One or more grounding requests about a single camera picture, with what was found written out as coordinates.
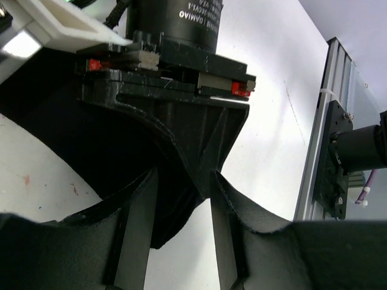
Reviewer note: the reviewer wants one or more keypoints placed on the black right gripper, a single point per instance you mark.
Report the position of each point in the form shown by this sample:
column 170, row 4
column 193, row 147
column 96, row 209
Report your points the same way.
column 166, row 86

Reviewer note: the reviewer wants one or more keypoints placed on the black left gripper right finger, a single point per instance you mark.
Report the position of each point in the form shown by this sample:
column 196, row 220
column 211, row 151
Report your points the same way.
column 233, row 215

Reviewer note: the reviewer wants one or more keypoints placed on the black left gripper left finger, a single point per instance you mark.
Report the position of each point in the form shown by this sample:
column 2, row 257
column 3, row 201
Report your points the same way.
column 105, row 246

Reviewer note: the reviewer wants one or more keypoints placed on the black sock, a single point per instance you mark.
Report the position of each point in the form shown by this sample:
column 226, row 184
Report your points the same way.
column 106, row 148

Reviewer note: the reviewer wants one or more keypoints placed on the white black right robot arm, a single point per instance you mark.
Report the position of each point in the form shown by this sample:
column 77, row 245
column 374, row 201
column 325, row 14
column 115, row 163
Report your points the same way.
column 190, row 22

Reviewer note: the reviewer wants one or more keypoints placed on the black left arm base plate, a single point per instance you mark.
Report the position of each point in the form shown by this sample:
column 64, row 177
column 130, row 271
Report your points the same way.
column 331, row 183

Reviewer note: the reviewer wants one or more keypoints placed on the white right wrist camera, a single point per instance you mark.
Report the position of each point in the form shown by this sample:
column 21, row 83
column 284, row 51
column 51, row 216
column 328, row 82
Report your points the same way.
column 28, row 26

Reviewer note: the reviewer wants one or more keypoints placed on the aluminium frame rail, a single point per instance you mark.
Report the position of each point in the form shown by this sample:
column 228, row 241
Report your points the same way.
column 342, row 161

